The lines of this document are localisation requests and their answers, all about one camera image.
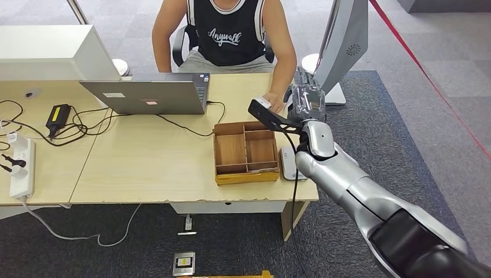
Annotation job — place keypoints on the person's left hand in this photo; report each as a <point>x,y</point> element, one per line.
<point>278,104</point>

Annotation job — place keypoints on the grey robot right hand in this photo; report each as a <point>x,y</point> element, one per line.
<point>307,99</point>

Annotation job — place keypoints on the room key card painting print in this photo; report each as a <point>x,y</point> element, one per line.
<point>264,170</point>

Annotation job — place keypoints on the person's right forearm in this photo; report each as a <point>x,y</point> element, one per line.
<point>163,57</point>

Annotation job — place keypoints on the person's left forearm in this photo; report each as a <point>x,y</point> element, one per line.
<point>285,73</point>

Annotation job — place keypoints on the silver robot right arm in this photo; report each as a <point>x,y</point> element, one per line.
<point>345,176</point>

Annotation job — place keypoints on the white card reader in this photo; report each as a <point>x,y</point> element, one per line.
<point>287,165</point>

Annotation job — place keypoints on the person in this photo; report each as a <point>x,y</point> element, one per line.
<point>230,42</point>

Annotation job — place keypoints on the stanchion with round base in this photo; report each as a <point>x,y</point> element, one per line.
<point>308,63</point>
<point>121,67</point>

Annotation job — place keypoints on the silver kiosk terminal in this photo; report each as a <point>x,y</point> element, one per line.
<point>341,50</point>

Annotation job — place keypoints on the wooden desk organiser tray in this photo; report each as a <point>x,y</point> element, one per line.
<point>230,149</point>

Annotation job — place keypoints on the dark grey floor rug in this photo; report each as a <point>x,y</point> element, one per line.
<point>383,126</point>

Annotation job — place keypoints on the red barrier tape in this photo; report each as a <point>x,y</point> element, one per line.
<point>386,20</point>

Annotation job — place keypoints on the white desk crossbeam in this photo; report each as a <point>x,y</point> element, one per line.
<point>23,211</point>
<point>230,207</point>

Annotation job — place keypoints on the wooden desk leg panel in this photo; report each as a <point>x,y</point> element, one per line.
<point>288,224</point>

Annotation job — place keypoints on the grey laptop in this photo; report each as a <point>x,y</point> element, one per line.
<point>147,96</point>

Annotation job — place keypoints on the white floor plug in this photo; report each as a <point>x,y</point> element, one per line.
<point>188,224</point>

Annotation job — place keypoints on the dark grey furniture base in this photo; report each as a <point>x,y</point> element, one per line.
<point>445,5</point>

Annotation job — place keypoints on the metal floor socket box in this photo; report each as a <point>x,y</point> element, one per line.
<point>184,264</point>

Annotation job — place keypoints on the black laptop power adapter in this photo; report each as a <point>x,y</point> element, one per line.
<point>58,117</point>

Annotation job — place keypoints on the white counter box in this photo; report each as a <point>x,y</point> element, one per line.
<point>46,50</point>

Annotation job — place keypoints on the white power strip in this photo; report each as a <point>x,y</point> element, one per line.
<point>23,178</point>

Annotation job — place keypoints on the black plug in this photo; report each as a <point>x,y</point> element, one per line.
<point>16,163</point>

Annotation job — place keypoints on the white plug adapter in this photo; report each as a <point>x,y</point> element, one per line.
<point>11,137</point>

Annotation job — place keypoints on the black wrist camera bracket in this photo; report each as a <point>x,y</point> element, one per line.
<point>268,117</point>

